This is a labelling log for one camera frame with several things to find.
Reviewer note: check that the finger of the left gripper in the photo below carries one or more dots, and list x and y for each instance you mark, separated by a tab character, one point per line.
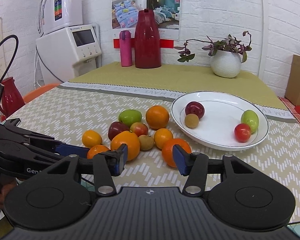
66	149

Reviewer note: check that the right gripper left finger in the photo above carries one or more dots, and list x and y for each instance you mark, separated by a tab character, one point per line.
103	166

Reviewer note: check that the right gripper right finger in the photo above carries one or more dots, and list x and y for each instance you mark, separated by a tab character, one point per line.
197	166

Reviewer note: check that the small orange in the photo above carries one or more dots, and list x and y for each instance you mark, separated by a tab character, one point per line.
96	150

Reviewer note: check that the small yellow-orange mandarin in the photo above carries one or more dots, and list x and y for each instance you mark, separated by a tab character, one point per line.
91	138

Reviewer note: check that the orange tangerine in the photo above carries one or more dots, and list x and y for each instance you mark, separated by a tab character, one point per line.
167	150

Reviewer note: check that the large orange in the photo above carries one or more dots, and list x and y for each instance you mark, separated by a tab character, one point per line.
131	140
157	117

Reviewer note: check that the person's hand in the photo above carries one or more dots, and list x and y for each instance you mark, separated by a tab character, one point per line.
5	190

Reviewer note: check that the patterned beige tablecloth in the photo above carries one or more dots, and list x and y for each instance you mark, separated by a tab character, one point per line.
67	111

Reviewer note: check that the small brown longan on plate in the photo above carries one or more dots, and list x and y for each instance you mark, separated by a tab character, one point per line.
191	120

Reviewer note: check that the small orange mandarin centre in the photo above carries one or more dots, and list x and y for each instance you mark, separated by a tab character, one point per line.
161	136

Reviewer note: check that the brown longan on table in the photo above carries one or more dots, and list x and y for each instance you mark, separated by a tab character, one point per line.
146	142

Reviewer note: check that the red-yellow small apple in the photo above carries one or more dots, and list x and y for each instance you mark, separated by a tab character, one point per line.
139	128

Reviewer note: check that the red kettle at left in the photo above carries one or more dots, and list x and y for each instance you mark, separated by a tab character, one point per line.
11	100

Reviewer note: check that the green apple on table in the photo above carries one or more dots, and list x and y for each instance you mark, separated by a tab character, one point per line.
130	116

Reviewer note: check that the small red fruit on plate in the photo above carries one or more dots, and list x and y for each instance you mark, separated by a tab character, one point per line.
242	132

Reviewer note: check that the white round plate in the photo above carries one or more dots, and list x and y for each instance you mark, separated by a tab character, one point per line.
222	113

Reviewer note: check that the orange chair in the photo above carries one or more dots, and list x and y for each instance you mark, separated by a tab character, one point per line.
38	91

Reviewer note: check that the green fruit on plate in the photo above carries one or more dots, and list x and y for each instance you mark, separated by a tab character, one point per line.
250	118

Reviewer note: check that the olive green table mat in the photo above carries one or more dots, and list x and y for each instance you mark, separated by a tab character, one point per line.
184	78

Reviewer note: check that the white appliance with screen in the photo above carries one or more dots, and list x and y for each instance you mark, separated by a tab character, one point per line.
68	53

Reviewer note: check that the white pot with plant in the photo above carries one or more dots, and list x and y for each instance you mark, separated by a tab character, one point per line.
227	55

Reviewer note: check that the plaid red cloth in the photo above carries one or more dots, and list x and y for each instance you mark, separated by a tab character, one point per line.
291	108

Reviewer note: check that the brown cardboard box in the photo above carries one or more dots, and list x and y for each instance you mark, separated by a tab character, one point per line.
292	92

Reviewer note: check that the tall red thermos jug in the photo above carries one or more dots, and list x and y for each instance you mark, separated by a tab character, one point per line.
147	41

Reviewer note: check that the pink thermos bottle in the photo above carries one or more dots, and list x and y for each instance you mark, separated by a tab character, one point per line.
125	48

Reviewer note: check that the white water purifier unit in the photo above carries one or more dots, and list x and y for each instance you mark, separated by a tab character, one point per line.
57	14

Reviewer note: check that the bedding wall calendar poster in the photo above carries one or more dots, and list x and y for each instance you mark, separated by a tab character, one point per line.
167	14

